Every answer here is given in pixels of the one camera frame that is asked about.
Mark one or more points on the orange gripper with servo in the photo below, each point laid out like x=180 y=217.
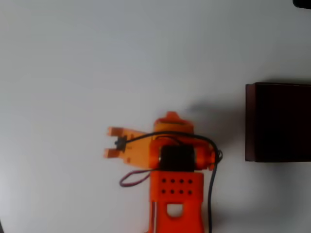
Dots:
x=171 y=117

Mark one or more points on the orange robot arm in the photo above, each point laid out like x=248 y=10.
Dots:
x=176 y=201

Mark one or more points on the dark red open box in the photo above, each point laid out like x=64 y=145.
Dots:
x=279 y=121

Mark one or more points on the black object at corner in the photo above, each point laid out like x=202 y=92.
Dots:
x=302 y=3

